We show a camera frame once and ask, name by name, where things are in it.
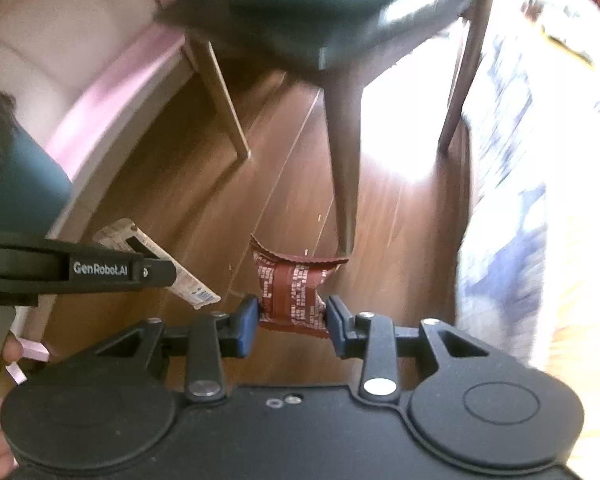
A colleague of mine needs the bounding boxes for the printed rug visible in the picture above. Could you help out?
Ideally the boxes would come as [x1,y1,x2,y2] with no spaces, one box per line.
[454,0,600,480]

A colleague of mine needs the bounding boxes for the teal fabric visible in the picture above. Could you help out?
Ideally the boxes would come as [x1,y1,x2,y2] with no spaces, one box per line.
[0,89,74,242]

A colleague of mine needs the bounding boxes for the brown snack wrapper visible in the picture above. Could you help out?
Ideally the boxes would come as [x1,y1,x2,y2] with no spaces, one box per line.
[250,234,351,340]

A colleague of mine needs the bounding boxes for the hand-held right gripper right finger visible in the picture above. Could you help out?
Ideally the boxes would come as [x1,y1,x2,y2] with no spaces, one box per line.
[325,294,492,404]

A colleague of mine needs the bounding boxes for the white printed wrapper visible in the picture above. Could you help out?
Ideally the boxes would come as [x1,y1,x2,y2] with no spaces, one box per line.
[92,217,222,311]

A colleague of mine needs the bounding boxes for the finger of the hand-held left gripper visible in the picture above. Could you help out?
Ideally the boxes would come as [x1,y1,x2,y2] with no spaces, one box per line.
[140,258,179,289]

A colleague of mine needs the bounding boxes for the teal chair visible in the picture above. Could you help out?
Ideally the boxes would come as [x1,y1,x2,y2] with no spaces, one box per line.
[140,0,502,257]

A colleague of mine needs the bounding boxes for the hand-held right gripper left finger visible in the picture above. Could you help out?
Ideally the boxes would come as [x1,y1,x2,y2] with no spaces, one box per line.
[96,294,259,404]

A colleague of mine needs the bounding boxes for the white pink-edged furniture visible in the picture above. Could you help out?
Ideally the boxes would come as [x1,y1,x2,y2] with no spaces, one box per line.
[0,0,197,361]

